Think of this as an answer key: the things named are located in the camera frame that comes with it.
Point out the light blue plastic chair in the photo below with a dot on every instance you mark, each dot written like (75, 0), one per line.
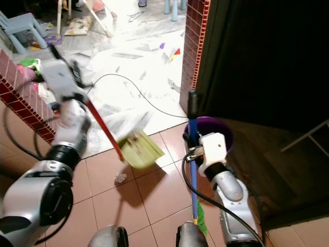
(23, 28)

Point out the small red yellow toy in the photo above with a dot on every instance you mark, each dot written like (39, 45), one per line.
(175, 52)

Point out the green plastic toy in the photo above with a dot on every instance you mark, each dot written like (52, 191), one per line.
(31, 63)

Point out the wooden stick mop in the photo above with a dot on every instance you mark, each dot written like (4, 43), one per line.
(96, 18)

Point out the silver left robot leg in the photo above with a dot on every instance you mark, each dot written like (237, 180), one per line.
(108, 237)

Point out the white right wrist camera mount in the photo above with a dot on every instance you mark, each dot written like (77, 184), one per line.
(215, 149)

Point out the crumpled white paper scrap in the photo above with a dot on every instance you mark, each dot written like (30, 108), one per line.
(121, 178)

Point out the silver right robot leg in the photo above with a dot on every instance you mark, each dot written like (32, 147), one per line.
(191, 236)

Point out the patterned yellow floor cloth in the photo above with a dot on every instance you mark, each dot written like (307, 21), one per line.
(79, 24)

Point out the purple plastic bucket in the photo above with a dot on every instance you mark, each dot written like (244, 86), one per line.
(223, 128)

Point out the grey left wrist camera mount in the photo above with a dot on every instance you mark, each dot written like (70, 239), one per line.
(59, 77)

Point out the silver robot leg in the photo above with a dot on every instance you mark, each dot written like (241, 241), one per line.
(191, 236)
(108, 237)

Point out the white metal rack frame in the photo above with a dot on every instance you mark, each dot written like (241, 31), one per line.
(306, 135)

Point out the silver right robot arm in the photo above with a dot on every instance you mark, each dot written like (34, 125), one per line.
(229, 200)

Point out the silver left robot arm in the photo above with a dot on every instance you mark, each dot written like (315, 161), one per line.
(41, 195)

